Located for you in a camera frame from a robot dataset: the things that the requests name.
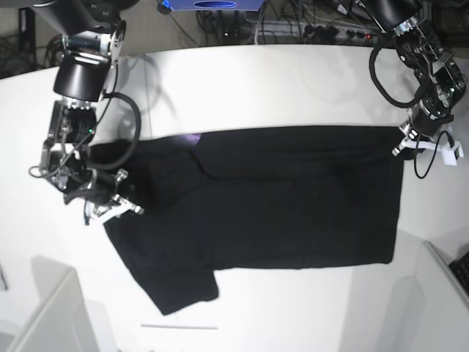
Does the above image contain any black T-shirt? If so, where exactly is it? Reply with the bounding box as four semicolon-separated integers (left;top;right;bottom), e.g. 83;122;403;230
104;125;404;315

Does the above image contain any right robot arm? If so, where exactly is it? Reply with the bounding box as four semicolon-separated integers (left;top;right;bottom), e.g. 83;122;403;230
29;1;144;223

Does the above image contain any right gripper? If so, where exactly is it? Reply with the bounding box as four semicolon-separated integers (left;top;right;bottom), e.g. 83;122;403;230
51;166;144;217

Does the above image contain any white power strip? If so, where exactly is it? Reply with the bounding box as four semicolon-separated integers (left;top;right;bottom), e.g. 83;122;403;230
250;20;377;47

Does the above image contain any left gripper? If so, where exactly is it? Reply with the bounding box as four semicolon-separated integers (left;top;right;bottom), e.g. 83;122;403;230
391;99;454;161

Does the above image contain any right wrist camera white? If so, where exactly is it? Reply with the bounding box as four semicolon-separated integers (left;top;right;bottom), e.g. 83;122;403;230
84;201;120;226

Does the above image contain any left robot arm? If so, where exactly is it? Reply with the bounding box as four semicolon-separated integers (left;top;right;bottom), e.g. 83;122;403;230
359;1;467;166

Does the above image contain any blue box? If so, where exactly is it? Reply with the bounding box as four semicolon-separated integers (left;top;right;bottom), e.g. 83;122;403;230
161;0;265;11

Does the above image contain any white partition panel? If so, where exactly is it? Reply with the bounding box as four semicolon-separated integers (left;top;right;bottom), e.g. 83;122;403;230
339;242;468;351
1;257;118;351

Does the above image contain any white partition panel right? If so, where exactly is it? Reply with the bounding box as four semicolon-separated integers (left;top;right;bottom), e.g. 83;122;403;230
339;242;468;351

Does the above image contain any white partition panel left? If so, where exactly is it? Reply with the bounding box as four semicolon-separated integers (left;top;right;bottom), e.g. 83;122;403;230
1;257;118;351

